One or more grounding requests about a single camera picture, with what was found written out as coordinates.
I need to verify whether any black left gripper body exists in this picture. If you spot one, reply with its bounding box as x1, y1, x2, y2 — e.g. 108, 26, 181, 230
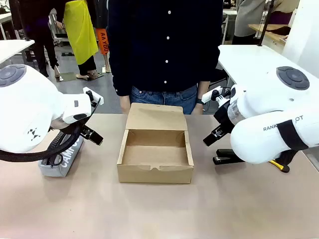
79, 124, 94, 137

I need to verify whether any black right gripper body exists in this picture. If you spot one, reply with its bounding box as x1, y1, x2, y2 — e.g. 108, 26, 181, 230
213, 101, 234, 131

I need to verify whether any black stapler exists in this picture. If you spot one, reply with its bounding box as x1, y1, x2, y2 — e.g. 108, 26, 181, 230
212, 148, 248, 166

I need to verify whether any grey CAMPUS pencil pouch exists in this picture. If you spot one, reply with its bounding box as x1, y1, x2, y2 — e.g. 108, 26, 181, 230
38, 135, 84, 178

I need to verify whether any person's left forearm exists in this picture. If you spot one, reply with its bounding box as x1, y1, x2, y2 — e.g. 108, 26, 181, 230
196, 80, 210, 101

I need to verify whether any white table beside right arm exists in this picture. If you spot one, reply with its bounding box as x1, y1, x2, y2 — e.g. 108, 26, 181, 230
217, 44, 300, 93

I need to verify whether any brown cardboard box with lid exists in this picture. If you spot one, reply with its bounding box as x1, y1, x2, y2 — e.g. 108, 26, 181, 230
116, 102, 195, 184

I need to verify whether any person's left hand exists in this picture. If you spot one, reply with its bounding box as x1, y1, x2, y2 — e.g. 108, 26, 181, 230
192, 103, 204, 116

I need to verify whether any yellow black utility knife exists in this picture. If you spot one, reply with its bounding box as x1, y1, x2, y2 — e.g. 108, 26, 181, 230
268, 158, 291, 174

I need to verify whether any orange printed banner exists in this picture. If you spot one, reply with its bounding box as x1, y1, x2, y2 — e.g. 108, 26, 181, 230
95, 26, 111, 56

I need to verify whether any person in dark buttoned shirt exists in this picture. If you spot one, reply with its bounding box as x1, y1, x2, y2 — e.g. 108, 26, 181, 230
106, 0, 224, 116

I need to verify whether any bystander in yellow apron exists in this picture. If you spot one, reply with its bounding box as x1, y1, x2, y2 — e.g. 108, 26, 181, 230
55, 0, 100, 81

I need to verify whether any wooden workbench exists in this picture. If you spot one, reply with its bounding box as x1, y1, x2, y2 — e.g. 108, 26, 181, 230
248, 23, 292, 46

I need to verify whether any bystander in grey top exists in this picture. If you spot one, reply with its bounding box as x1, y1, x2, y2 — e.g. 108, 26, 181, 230
233, 0, 268, 46

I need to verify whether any black vertical pole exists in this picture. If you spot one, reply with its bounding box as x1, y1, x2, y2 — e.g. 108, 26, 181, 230
257, 0, 275, 47

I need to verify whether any bystander in black clothes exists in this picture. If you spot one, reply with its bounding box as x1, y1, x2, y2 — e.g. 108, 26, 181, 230
9, 0, 61, 78

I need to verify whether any white table with metal legs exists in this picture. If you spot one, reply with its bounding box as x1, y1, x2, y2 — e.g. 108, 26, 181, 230
0, 39, 36, 65

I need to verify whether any white partition panel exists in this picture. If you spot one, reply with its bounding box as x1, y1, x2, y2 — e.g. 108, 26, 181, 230
282, 0, 319, 73

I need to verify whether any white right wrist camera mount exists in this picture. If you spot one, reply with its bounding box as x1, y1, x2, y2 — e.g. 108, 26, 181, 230
201, 85, 224, 105

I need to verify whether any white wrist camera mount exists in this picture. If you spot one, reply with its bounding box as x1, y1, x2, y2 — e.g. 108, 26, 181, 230
201, 85, 224, 105
82, 86, 104, 106

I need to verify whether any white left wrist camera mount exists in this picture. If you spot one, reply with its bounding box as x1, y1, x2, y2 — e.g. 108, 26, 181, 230
82, 86, 104, 106

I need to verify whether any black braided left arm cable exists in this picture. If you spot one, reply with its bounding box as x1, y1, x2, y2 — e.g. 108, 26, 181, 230
0, 121, 85, 163

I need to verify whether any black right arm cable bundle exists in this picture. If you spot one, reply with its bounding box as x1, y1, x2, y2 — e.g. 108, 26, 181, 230
277, 148, 299, 167

